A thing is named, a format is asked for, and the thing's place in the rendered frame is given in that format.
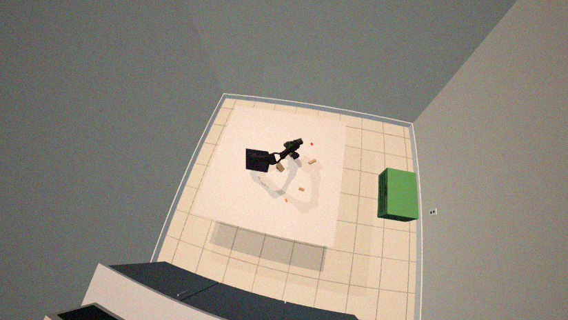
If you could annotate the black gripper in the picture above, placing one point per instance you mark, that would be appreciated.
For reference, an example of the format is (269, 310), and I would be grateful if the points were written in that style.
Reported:
(294, 154)

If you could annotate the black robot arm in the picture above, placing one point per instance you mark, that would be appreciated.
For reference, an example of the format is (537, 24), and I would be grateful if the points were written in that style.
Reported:
(270, 158)

